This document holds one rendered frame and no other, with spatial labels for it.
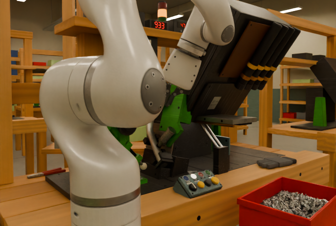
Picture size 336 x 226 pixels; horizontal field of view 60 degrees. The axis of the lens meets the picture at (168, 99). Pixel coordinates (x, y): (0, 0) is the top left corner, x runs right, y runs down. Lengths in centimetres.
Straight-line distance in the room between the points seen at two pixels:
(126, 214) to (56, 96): 22
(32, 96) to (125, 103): 100
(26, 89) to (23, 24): 1007
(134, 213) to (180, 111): 72
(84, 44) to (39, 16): 1025
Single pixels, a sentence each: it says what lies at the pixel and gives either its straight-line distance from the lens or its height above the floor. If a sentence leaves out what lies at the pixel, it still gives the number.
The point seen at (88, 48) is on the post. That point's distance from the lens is 139.
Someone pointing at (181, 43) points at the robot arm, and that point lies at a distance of 85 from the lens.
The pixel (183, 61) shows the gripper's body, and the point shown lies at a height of 133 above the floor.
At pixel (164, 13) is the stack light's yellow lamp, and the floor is 166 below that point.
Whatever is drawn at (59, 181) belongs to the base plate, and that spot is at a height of 90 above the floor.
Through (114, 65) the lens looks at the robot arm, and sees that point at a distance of 43.
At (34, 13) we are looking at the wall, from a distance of 1159.
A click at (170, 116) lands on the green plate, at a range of 122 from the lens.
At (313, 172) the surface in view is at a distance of 165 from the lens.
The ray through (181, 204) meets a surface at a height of 90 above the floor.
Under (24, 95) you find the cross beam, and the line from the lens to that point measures 138.
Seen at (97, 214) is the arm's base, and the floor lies 105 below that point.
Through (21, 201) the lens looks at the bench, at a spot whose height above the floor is 88.
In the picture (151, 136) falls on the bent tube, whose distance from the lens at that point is 125.
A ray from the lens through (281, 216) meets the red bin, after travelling 90.
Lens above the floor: 125
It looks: 2 degrees down
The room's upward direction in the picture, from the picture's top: straight up
